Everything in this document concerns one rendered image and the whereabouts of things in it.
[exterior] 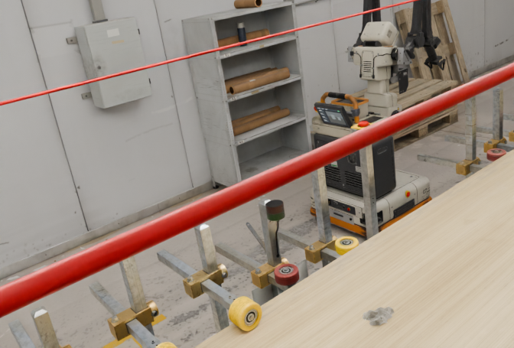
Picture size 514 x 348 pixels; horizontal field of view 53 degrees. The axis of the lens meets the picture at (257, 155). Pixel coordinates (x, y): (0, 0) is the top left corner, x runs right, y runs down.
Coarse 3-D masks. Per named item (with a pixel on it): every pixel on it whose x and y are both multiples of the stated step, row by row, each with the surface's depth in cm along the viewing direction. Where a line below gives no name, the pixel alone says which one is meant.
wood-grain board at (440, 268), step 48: (480, 192) 199; (384, 240) 176; (432, 240) 172; (480, 240) 167; (336, 288) 154; (384, 288) 151; (432, 288) 148; (480, 288) 144; (240, 336) 141; (288, 336) 138; (336, 336) 135; (384, 336) 132; (432, 336) 130; (480, 336) 127
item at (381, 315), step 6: (366, 312) 142; (372, 312) 139; (378, 312) 139; (384, 312) 138; (390, 312) 140; (366, 318) 139; (372, 318) 139; (378, 318) 137; (384, 318) 138; (372, 324) 136; (378, 324) 136
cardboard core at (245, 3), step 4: (236, 0) 450; (240, 0) 445; (244, 0) 441; (248, 0) 436; (252, 0) 431; (256, 0) 437; (260, 0) 433; (236, 4) 449; (240, 4) 445; (244, 4) 440; (248, 4) 436; (252, 4) 432; (256, 4) 438; (260, 4) 434
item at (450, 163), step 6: (420, 156) 265; (426, 156) 263; (432, 156) 262; (432, 162) 261; (438, 162) 258; (444, 162) 255; (450, 162) 252; (456, 162) 250; (474, 168) 243; (480, 168) 240
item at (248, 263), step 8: (216, 248) 199; (224, 248) 196; (232, 248) 195; (232, 256) 191; (240, 256) 188; (240, 264) 188; (248, 264) 183; (256, 264) 182; (272, 272) 175; (272, 280) 173; (280, 288) 170; (288, 288) 166
